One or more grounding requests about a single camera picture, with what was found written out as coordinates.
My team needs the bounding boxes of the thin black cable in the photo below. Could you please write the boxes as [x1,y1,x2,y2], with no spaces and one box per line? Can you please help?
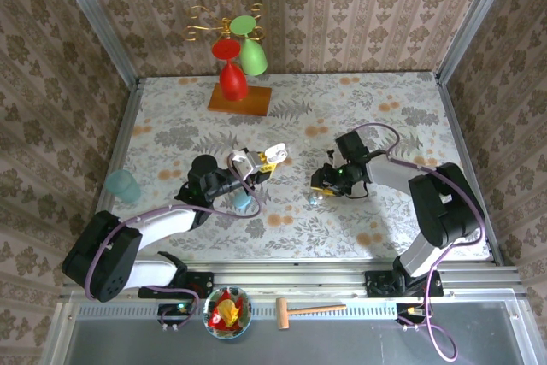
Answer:
[341,179,373,202]

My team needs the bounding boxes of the green plastic wine glass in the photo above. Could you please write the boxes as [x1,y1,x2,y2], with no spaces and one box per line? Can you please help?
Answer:
[229,15,268,77]

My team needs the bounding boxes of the aluminium side rail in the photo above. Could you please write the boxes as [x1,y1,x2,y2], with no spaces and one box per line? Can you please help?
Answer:
[433,74,506,266]
[91,77,145,216]

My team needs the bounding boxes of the aluminium front rail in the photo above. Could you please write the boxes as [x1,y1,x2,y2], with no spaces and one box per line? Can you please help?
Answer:
[59,260,525,297]

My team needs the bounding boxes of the grey slotted cable duct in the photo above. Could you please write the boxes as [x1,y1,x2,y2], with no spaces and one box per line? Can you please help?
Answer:
[76,303,401,320]

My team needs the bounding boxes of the white earbud charging case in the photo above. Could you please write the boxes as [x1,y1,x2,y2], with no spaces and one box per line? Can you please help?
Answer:
[263,142,288,164]

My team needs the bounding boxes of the red crinkled plastic piece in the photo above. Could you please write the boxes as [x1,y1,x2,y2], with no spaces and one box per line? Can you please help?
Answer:
[208,290,251,332]

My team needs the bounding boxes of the gold wire rack wooden base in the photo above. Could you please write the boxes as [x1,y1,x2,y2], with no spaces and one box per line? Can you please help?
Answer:
[183,0,273,117]

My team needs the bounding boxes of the grey metal panel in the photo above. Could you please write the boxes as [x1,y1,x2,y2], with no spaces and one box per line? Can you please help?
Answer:
[42,296,547,365]

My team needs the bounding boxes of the small black controller board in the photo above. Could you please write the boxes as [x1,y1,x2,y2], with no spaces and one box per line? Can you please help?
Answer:
[396,302,430,327]
[157,303,193,327]

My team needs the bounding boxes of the yellow crinkled plastic piece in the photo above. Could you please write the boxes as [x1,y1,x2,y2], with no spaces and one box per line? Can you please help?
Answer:
[217,299,240,326]

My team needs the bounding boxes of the frosted teal plastic cup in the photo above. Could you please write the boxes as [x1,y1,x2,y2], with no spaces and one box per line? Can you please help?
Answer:
[105,169,142,204]

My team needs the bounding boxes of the red plastic wine glass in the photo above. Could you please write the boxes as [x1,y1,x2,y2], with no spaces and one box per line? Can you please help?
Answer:
[212,38,250,102]

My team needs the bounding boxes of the clear glass bowl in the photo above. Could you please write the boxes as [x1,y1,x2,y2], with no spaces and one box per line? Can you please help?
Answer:
[202,286,253,339]

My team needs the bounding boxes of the teal earbud charging case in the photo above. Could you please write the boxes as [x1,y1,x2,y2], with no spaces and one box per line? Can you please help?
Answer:
[232,191,253,212]

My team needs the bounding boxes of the small wooden mallet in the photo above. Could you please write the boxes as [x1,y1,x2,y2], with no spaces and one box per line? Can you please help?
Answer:
[275,297,347,331]

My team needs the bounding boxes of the aluminium frame post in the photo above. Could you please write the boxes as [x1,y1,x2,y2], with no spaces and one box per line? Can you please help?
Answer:
[47,0,142,84]
[434,0,521,83]

